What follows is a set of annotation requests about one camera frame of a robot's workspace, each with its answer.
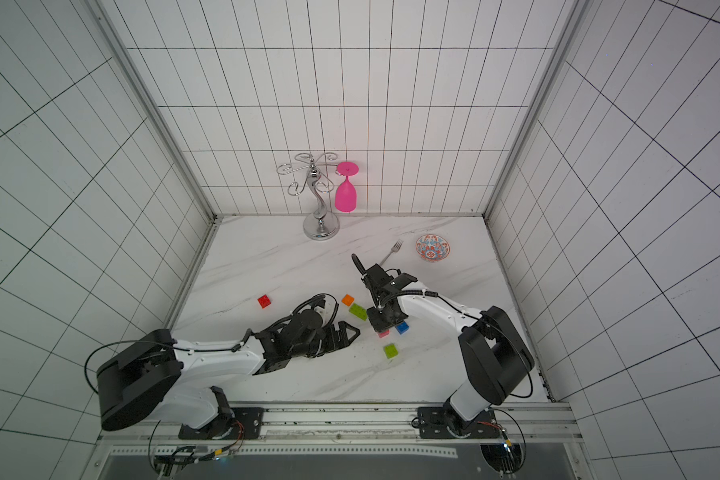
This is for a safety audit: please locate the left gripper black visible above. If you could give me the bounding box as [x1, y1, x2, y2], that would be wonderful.
[292, 321, 360, 357]

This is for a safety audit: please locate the small lime green lego brick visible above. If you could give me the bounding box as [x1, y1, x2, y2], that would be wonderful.
[383, 343, 399, 359]

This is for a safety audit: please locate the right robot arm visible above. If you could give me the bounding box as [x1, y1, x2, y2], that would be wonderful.
[352, 255, 535, 428]

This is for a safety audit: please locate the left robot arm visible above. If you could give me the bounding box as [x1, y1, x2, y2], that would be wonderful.
[96, 306, 360, 440]

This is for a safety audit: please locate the long lime green lego brick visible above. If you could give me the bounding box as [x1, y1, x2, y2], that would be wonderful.
[349, 303, 368, 320]

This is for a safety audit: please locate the red lego brick left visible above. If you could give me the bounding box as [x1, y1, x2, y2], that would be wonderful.
[257, 295, 271, 309]

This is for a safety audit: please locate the silver fork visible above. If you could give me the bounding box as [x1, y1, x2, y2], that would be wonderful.
[379, 239, 403, 266]

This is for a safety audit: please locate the patterned small bowl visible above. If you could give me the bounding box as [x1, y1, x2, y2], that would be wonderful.
[414, 233, 451, 263]

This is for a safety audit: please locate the chrome glass holder stand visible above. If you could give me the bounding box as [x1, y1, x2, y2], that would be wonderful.
[276, 152, 340, 241]

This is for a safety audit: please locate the pink wine glass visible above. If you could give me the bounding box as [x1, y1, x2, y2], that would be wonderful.
[335, 161, 359, 213]

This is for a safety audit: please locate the aluminium mounting rail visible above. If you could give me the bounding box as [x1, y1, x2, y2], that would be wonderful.
[94, 403, 583, 465]

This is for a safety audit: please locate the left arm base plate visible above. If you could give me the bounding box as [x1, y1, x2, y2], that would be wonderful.
[178, 407, 265, 441]

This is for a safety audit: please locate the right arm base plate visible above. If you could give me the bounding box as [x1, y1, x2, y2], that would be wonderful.
[410, 407, 502, 440]

